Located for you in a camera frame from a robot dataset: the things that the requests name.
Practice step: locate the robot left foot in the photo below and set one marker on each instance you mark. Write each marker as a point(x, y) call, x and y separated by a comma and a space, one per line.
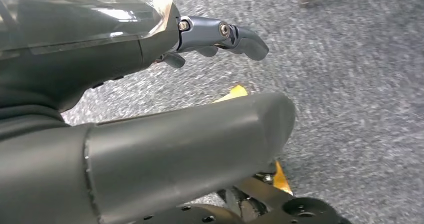
point(308, 212)

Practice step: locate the yellow floor tape square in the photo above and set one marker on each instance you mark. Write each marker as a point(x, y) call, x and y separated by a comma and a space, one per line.
point(236, 92)

